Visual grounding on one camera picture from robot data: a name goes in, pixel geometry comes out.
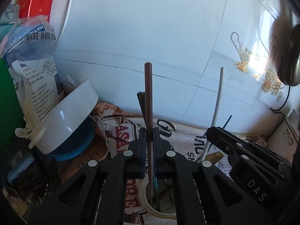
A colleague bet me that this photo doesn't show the newspaper print tablecloth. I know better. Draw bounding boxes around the newspaper print tablecloth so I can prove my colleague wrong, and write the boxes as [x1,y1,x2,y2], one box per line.
[4,101,268,225]

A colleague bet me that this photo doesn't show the white rice cooker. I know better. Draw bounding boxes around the white rice cooker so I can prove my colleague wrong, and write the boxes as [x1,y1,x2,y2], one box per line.
[267,109,299,163]

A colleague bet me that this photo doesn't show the grey chopstick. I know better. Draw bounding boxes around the grey chopstick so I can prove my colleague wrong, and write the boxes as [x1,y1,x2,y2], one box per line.
[137,91,146,123]

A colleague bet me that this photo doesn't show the black mesh item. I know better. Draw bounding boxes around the black mesh item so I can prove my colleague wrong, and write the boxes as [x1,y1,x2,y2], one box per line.
[3,152,62,220]

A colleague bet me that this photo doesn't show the white ribbed cup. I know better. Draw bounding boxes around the white ribbed cup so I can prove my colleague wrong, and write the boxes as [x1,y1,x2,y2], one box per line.
[138,174,176,220]

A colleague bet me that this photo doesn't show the black chopstick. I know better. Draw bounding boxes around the black chopstick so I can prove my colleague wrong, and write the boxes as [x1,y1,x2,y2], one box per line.
[222,115,232,128]

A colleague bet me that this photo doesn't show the blue bowl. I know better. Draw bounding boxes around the blue bowl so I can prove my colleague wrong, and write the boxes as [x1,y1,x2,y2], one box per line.
[45,117,95,161]

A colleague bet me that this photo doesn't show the black power cable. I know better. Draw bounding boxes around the black power cable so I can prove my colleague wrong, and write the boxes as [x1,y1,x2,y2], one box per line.
[269,84,293,122]

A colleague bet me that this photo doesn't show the white paper food bag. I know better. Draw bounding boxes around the white paper food bag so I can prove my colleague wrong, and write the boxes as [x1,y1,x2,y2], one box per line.
[9,56,64,130]

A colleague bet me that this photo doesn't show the dark green chopstick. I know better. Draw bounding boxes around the dark green chopstick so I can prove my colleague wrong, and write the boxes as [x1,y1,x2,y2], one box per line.
[153,176,158,191]

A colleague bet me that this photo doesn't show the clear plastic zip bag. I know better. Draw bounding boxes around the clear plastic zip bag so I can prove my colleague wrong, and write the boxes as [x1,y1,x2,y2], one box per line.
[1,15,56,68]

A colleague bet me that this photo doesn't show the white chopstick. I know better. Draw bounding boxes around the white chopstick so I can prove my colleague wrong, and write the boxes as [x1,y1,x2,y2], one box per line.
[196,67,224,163]

